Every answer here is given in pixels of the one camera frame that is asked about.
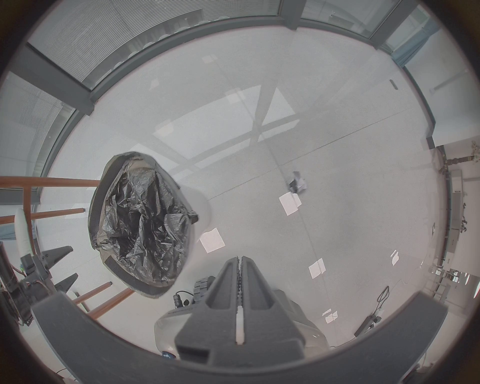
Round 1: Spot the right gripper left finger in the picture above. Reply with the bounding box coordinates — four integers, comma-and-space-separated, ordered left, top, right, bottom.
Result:
174, 256, 241, 365

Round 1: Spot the crumpled white paper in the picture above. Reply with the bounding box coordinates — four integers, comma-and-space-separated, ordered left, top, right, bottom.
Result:
286, 171, 309, 195

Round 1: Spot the black power strip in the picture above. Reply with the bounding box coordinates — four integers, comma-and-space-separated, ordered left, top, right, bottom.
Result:
353, 285, 391, 338

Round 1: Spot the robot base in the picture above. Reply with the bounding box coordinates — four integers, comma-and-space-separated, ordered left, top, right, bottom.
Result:
154, 275, 329, 361

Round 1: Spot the black plastic bag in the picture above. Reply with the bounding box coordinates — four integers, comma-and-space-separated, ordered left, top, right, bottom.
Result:
88, 151, 200, 299

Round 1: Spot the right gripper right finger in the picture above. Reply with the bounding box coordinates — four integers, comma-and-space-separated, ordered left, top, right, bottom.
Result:
241, 256, 305, 350

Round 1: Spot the cream chair with wooden legs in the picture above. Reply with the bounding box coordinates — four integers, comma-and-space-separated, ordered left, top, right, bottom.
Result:
0, 175, 136, 322

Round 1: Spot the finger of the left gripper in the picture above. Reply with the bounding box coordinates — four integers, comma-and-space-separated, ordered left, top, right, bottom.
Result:
54, 272, 80, 294
39, 245, 74, 268

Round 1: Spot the grey round trash bin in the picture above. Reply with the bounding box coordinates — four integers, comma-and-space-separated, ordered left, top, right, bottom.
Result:
88, 151, 213, 299

